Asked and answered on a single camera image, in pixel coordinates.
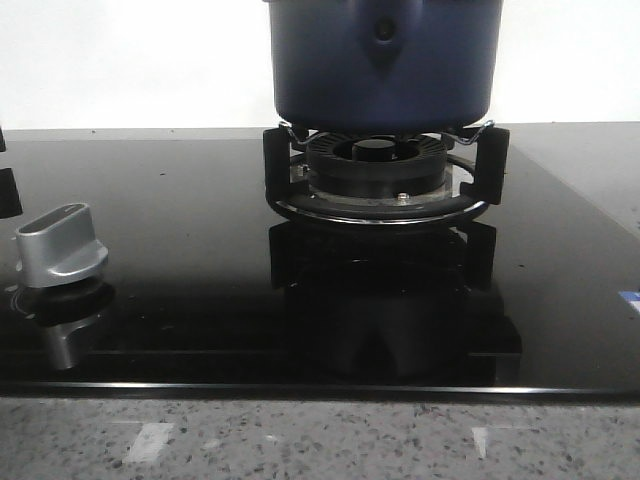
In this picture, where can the dark blue cooking pot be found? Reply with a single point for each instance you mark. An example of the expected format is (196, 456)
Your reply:
(383, 66)

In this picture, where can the black gas burner head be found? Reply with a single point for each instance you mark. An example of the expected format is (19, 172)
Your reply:
(376, 166)

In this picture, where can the black glass gas cooktop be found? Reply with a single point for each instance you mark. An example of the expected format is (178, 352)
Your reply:
(207, 293)

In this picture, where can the black pan support grate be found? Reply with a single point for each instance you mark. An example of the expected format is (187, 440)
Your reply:
(474, 179)

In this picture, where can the silver stove control knob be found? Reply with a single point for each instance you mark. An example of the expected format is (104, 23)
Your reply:
(60, 248)

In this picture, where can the black left pan support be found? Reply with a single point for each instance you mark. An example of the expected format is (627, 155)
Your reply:
(10, 203)

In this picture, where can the blue sticker on cooktop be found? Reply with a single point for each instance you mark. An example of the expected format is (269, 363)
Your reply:
(632, 298)

